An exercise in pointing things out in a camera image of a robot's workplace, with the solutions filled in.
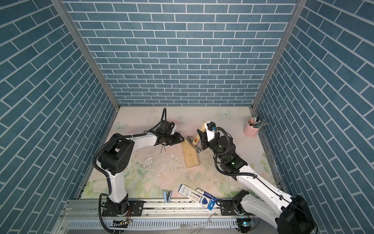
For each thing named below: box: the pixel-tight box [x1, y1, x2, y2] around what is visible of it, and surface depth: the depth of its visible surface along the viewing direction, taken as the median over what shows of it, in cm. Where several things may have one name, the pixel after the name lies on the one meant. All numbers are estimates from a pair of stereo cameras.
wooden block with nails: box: [182, 138, 200, 169], surface depth 91 cm
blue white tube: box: [196, 187, 219, 202], surface depth 79 cm
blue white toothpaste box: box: [178, 184, 217, 211], surface depth 78 cm
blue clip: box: [163, 190, 173, 203], surface depth 78 cm
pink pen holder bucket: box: [243, 117, 261, 138], surface depth 98 cm
